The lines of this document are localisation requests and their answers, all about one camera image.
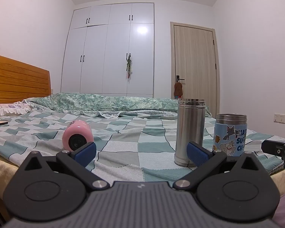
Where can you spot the blue cartoon print cup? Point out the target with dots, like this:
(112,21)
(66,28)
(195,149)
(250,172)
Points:
(230,133)

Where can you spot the pink bottle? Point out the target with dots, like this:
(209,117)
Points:
(77,129)

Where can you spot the beige mattress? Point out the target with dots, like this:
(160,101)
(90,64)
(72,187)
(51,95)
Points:
(1,175)

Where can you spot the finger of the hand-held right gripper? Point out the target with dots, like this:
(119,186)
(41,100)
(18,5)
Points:
(275,147)

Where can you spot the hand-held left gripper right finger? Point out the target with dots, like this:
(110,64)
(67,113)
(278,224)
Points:
(196,152)

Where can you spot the wooden headboard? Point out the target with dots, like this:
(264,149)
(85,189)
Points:
(16,80)

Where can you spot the purple floral pillow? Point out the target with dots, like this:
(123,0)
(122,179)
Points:
(7,108)

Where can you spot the light wooden door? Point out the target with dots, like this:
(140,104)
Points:
(194,52)

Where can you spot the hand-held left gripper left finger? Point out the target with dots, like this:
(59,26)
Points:
(86,150)

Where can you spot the white wall socket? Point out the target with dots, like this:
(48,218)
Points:
(282,118)

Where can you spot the checkered bed sheet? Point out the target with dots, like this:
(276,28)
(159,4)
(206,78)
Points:
(133,135)

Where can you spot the green floral quilt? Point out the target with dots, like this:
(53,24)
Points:
(109,103)

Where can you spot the hanging tassel ornament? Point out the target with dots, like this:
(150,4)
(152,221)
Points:
(129,67)

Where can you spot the stainless steel thermos cup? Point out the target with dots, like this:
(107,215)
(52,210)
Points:
(189,123)

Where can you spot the white wardrobe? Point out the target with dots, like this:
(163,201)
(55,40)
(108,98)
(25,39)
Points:
(109,52)

